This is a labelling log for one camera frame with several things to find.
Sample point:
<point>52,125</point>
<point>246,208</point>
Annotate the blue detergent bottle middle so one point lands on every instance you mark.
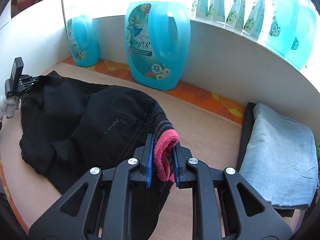
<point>157,38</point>

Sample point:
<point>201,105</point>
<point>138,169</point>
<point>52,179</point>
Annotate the black pants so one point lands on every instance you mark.
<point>70,126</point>

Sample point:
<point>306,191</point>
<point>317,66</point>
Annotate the folded light blue cloth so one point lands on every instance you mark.
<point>307,178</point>

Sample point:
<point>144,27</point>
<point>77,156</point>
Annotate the refill pouch on sill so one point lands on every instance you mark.
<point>216,11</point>
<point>199,9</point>

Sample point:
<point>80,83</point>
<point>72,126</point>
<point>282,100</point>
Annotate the white wardrobe cabinet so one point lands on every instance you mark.
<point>38,36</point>

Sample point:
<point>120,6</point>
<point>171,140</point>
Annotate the far blue bottle on sill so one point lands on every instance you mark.
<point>302,46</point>

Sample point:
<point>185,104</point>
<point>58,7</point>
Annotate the white gloved hand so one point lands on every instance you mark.
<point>9,106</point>

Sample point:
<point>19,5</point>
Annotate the folded black garment stack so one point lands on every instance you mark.
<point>246,134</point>

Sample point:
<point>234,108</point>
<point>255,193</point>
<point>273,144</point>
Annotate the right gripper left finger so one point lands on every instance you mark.
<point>99,204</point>

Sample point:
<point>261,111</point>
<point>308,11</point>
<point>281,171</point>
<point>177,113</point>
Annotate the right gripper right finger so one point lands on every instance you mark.
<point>225,206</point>

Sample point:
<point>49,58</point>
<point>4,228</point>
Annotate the blue detergent bottle left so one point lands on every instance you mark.
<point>82,41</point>

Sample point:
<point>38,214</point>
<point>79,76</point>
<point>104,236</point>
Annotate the blue detergent bottle on sill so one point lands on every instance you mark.
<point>282,32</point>

